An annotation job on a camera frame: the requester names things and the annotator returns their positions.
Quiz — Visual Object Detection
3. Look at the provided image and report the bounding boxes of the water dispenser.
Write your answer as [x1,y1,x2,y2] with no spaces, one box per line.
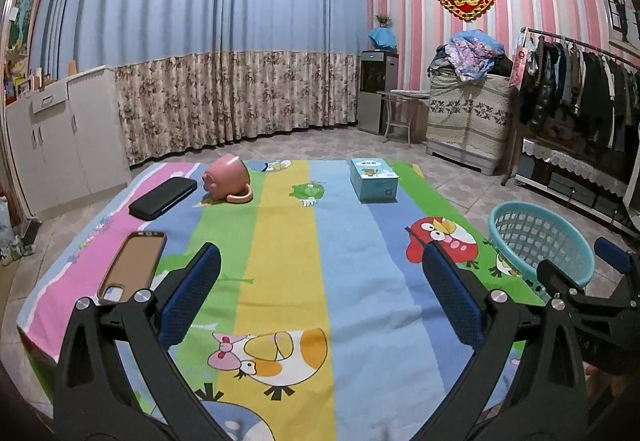
[359,50,399,136]

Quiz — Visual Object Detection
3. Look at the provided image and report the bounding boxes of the blue floral curtain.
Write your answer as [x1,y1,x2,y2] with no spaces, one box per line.
[30,0,368,167]

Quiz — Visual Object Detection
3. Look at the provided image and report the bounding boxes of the pile of clothes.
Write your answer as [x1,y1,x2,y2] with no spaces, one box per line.
[429,28,516,82]

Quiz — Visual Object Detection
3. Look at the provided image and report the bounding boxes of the row of hanging clothes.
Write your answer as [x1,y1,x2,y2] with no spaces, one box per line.
[520,36,640,152]

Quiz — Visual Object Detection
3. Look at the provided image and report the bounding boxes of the blue cloth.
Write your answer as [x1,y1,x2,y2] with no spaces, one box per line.
[368,26,397,50]

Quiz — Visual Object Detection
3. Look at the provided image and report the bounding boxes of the colourful wall poster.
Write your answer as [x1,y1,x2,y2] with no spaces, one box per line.
[7,0,40,54]

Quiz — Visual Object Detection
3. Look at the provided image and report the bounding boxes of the small table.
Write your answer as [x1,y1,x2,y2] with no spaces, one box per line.
[376,90,431,145]

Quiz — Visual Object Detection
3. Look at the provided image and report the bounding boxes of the phone in brown case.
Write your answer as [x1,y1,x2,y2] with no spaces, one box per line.
[96,231,167,306]

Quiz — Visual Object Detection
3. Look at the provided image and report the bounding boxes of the black phone case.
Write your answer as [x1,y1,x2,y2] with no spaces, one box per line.
[128,177,198,222]

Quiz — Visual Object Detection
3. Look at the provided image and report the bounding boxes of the metal clothes rack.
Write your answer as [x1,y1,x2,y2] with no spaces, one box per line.
[500,26,640,187]

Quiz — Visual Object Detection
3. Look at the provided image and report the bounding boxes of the cartoon printed blanket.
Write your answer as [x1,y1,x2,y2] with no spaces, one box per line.
[15,158,546,441]

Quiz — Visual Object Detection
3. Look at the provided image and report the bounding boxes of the clear plastic bag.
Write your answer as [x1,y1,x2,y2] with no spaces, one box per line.
[0,196,36,262]

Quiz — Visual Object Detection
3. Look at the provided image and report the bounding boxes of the window wall poster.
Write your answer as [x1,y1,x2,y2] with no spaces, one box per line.
[597,0,640,44]

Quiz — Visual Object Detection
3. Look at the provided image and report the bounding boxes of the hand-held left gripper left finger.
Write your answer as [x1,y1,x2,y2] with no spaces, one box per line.
[55,242,226,441]

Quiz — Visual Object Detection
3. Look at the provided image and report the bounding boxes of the teal plastic basket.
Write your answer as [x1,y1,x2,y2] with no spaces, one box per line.
[488,201,596,289]

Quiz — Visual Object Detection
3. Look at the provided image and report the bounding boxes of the teal tissue box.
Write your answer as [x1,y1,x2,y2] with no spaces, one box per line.
[349,158,401,204]

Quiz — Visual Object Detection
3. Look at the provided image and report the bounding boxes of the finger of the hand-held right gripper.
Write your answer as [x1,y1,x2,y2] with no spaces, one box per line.
[595,237,640,307]
[537,260,621,317]

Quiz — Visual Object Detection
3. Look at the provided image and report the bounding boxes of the small framed pictures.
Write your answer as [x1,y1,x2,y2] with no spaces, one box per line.
[5,58,51,97]

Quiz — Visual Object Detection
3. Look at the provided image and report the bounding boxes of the low shelf with lace cloth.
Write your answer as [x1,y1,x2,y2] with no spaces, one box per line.
[515,136,640,237]

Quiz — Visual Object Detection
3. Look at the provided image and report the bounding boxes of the pink hanging bag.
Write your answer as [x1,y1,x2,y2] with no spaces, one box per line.
[509,34,533,89]

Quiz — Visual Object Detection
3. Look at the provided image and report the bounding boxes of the pink mug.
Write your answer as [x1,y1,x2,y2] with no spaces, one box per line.
[201,154,253,204]

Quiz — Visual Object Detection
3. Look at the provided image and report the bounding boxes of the patterned cloth covered cabinet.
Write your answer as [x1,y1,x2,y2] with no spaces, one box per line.
[426,71,521,177]

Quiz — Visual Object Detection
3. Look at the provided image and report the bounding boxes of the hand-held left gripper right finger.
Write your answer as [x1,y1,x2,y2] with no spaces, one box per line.
[424,241,588,441]

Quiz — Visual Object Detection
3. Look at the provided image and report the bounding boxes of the white cabinet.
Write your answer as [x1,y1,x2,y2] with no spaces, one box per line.
[5,65,132,217]

